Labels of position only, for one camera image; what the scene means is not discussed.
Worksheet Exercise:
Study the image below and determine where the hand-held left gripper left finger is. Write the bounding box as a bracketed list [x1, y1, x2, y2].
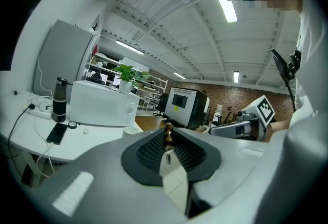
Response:
[30, 128, 191, 224]

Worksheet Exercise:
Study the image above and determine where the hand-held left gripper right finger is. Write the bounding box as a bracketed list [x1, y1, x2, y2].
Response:
[172, 127, 287, 224]

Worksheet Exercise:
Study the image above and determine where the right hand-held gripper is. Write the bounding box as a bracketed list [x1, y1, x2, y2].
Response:
[209, 94, 276, 141]

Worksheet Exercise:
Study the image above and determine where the metal spoon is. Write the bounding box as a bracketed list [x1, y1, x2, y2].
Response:
[163, 121, 174, 165]

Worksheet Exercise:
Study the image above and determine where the white mug with spoon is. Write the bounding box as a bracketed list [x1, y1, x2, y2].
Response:
[122, 126, 139, 138]

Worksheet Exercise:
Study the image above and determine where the person's right forearm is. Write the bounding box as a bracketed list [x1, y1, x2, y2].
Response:
[266, 119, 293, 143]

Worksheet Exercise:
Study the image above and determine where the black computer monitor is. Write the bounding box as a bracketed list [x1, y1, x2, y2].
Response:
[163, 86, 209, 130]

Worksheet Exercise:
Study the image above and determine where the black swivel chair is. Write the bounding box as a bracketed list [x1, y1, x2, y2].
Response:
[153, 93, 169, 117]

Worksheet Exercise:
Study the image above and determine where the black smartphone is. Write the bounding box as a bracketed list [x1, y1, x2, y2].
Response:
[46, 123, 69, 146]

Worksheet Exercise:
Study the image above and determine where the white microwave oven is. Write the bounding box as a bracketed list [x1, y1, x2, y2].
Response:
[69, 80, 140, 127]

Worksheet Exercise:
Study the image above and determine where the black blender bottle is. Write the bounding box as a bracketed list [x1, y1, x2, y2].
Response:
[51, 76, 74, 123]

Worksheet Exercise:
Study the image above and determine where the white power strip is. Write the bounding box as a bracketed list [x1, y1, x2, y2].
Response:
[28, 92, 54, 111]
[24, 105, 53, 120]

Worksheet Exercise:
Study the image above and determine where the person's white shirt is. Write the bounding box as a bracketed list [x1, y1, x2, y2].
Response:
[266, 0, 328, 193]

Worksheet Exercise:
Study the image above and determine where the green potted plant white pot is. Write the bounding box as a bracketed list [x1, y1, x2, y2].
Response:
[112, 64, 152, 95]

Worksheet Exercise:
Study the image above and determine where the white shelf rack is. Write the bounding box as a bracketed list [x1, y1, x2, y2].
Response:
[86, 52, 169, 112]

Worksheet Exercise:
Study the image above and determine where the white charger cable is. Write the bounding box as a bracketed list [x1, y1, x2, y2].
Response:
[35, 115, 56, 175]

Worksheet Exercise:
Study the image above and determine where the black chest mount rig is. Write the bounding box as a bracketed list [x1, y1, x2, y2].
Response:
[271, 48, 302, 112]

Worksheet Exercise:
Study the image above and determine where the black power cable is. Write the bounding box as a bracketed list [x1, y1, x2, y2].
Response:
[7, 103, 36, 161]

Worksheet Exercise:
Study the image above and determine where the thin white wall cable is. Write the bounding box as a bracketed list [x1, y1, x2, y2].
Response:
[37, 51, 56, 96]

